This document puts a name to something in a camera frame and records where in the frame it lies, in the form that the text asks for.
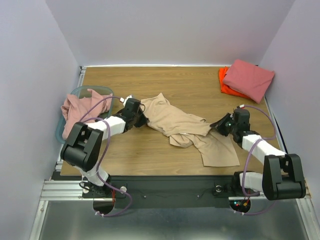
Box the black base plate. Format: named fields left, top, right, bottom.
left=79, top=175, right=250, bottom=209

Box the aluminium frame rail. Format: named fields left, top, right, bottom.
left=41, top=65, right=312, bottom=201

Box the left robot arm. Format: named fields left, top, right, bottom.
left=60, top=95, right=148, bottom=197

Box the beige t shirt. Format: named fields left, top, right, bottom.
left=141, top=93, right=240, bottom=168

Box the teal plastic basket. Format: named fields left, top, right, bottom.
left=55, top=85, right=114, bottom=144

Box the folded pink t shirt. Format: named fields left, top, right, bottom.
left=223, top=59, right=275, bottom=104

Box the pink crumpled t shirt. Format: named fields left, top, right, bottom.
left=61, top=86, right=114, bottom=140

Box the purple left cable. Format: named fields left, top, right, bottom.
left=79, top=96, right=133, bottom=218

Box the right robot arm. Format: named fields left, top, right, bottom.
left=210, top=104, right=307, bottom=201

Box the folded orange t shirt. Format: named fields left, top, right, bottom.
left=218, top=66, right=250, bottom=99

